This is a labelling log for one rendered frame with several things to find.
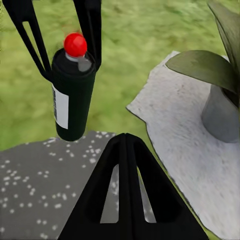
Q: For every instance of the pot plant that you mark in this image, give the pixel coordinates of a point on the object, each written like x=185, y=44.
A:
x=221, y=113

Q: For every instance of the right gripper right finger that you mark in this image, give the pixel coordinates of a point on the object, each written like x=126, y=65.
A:
x=174, y=220

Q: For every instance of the insectifuge atomizer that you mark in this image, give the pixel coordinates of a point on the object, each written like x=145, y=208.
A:
x=74, y=71

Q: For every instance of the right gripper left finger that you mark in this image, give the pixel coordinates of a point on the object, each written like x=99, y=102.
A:
x=84, y=222

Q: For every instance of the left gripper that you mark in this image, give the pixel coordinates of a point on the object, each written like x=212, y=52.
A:
x=90, y=20

